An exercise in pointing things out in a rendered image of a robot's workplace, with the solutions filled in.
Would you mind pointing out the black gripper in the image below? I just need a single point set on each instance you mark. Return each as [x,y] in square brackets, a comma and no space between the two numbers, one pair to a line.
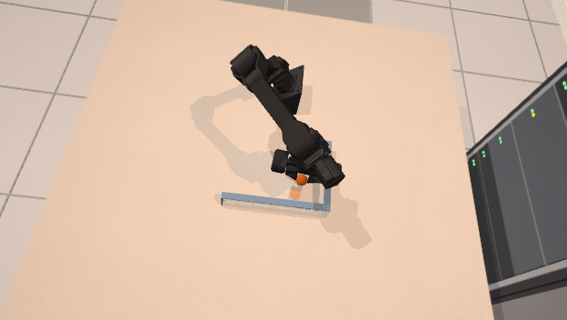
[281,161]

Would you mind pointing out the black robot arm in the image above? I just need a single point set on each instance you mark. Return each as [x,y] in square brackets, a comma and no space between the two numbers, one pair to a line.
[257,73]

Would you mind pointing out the clear l-shaped low wall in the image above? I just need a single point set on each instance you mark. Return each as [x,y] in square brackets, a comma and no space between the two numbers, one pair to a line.
[278,208]

